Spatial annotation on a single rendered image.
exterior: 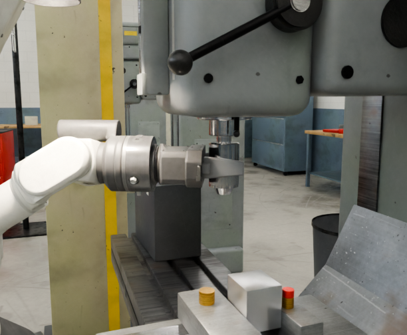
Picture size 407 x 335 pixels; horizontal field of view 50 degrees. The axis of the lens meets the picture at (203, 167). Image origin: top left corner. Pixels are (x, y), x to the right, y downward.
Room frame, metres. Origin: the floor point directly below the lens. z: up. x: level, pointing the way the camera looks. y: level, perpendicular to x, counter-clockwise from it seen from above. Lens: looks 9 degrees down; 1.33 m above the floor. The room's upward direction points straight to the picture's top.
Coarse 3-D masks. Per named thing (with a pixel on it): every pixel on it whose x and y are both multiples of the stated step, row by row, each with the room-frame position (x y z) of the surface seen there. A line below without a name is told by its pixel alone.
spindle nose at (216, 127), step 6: (210, 120) 0.67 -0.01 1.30; (216, 120) 0.66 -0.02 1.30; (222, 120) 0.66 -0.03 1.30; (228, 120) 0.66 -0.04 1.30; (210, 126) 0.67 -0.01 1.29; (216, 126) 0.66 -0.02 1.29; (222, 126) 0.66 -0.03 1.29; (228, 126) 0.66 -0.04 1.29; (210, 132) 0.67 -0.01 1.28; (216, 132) 0.66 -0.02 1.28; (222, 132) 0.66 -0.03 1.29; (228, 132) 0.66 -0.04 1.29
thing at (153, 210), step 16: (144, 192) 1.10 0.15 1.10; (160, 192) 1.02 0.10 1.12; (176, 192) 1.04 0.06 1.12; (192, 192) 1.05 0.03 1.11; (144, 208) 1.11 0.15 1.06; (160, 208) 1.02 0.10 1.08; (176, 208) 1.04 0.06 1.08; (192, 208) 1.05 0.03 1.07; (144, 224) 1.11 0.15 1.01; (160, 224) 1.02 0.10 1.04; (176, 224) 1.04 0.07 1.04; (192, 224) 1.05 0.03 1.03; (144, 240) 1.11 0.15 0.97; (160, 240) 1.02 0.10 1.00; (176, 240) 1.04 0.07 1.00; (192, 240) 1.05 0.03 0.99; (160, 256) 1.02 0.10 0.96; (176, 256) 1.04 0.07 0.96; (192, 256) 1.05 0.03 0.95
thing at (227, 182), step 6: (210, 150) 0.67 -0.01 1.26; (216, 150) 0.66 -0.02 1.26; (222, 150) 0.66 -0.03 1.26; (228, 150) 0.66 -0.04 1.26; (234, 150) 0.66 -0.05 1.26; (210, 156) 0.67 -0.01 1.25; (216, 156) 0.66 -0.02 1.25; (222, 156) 0.66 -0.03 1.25; (228, 156) 0.66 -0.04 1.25; (234, 156) 0.66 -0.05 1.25; (210, 180) 0.67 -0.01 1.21; (216, 180) 0.66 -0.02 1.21; (222, 180) 0.66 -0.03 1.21; (228, 180) 0.66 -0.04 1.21; (234, 180) 0.66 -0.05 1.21; (210, 186) 0.67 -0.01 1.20; (216, 186) 0.66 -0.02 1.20; (222, 186) 0.66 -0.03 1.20; (228, 186) 0.66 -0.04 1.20; (234, 186) 0.66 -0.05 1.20
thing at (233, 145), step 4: (212, 144) 0.67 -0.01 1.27; (216, 144) 0.66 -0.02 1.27; (220, 144) 0.66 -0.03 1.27; (224, 144) 0.66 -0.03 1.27; (228, 144) 0.66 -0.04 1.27; (232, 144) 0.66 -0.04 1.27; (236, 144) 0.67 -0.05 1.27; (212, 148) 0.67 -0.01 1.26; (216, 148) 0.66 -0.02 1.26; (220, 148) 0.66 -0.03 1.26; (224, 148) 0.66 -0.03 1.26; (228, 148) 0.66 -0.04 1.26; (232, 148) 0.66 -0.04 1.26; (236, 148) 0.67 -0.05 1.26
